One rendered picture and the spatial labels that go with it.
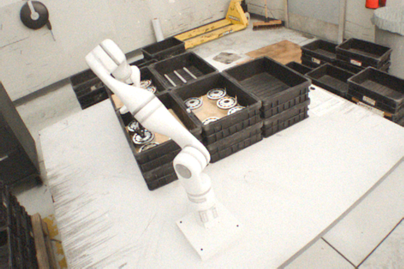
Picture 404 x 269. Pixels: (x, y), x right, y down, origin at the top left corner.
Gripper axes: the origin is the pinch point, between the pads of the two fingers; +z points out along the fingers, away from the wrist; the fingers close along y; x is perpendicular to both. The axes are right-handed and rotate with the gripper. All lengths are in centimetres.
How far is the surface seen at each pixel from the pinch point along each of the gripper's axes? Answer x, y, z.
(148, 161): -11.4, -18.3, -1.9
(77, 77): 149, 100, 29
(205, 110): -20.2, 25.2, 2.1
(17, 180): 153, -6, 68
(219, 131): -34.6, 5.3, -1.8
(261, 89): -44, 48, 2
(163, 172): -14.4, -15.2, 7.3
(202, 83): -14.4, 38.8, -5.2
